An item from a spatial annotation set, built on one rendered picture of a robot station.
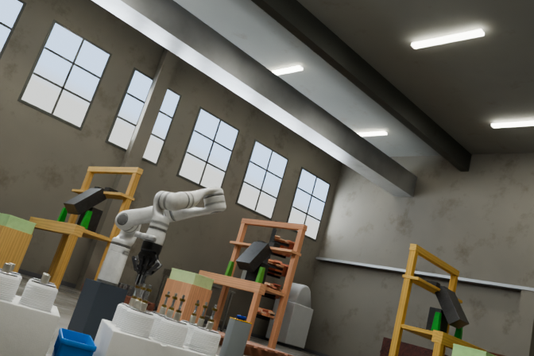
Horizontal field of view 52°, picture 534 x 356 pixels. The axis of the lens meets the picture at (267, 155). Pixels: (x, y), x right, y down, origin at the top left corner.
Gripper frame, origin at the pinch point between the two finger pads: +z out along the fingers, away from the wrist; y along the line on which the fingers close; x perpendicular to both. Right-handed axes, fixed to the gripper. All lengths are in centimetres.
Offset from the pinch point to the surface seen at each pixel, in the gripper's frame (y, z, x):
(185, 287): 272, -14, -523
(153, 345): -25.4, 18.0, 19.5
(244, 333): -36.5, 7.8, -22.8
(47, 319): -1.2, 18.5, 41.7
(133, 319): -17.2, 12.5, 22.2
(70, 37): 668, -394, -519
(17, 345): 3, 27, 45
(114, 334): -15.9, 17.8, 28.2
